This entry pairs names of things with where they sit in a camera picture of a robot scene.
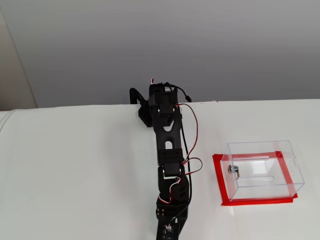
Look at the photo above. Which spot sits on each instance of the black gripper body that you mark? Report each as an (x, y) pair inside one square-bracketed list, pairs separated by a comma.
[(172, 212)]

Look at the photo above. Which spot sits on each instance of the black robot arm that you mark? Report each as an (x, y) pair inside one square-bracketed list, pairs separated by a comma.
[(167, 135)]

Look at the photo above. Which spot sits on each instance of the transparent plastic box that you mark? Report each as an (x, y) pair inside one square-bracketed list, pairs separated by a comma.
[(262, 172)]

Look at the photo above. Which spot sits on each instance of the silver cam lock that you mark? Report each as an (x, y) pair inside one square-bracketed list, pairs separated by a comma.
[(233, 170)]

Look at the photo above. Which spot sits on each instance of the black table clamp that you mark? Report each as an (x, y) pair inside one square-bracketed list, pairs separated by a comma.
[(132, 93)]

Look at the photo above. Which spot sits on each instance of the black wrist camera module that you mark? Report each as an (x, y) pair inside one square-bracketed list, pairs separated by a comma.
[(170, 232)]

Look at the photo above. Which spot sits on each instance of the red tape frame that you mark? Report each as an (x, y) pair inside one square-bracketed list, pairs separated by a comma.
[(250, 201)]

